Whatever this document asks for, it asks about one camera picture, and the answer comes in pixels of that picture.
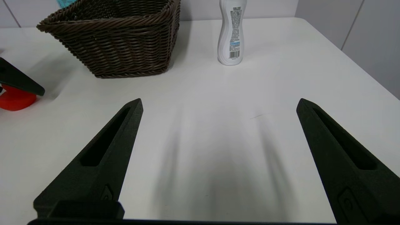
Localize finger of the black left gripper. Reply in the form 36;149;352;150
0;57;45;96

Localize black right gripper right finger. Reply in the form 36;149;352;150
296;98;400;225

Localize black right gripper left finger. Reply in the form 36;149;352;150
33;98;143;219

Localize red rubber duck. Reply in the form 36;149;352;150
0;84;37;111

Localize dark brown wicker basket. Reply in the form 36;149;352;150
37;0;181;78

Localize white plastic lotion bottle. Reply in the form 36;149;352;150
217;0;247;66

